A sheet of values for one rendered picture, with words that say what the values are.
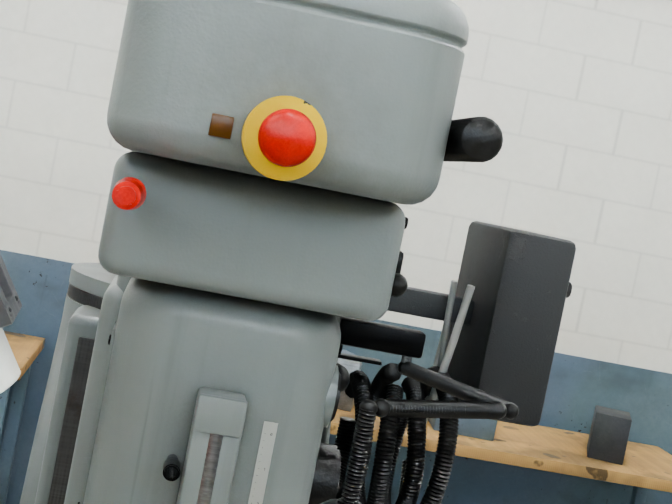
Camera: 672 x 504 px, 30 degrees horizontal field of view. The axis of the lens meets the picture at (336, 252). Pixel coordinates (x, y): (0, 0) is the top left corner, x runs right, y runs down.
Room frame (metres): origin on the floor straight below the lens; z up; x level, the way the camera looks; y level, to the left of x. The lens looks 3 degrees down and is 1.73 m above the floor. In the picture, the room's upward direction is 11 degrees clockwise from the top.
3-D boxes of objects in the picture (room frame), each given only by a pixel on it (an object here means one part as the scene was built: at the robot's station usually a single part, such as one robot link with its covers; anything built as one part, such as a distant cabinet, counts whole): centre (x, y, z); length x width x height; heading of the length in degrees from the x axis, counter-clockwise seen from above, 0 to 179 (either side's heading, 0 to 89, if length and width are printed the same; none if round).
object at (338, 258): (1.16, 0.09, 1.68); 0.34 x 0.24 x 0.10; 7
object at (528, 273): (1.46, -0.21, 1.62); 0.20 x 0.09 x 0.21; 7
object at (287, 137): (0.87, 0.05, 1.76); 0.04 x 0.03 x 0.04; 97
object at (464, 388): (1.09, -0.13, 1.58); 0.17 x 0.01 x 0.01; 31
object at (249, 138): (0.89, 0.05, 1.76); 0.06 x 0.02 x 0.06; 97
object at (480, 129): (1.17, -0.06, 1.79); 0.45 x 0.04 x 0.04; 7
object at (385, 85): (1.14, 0.08, 1.81); 0.47 x 0.26 x 0.16; 7
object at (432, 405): (0.97, -0.11, 1.58); 0.17 x 0.01 x 0.01; 134
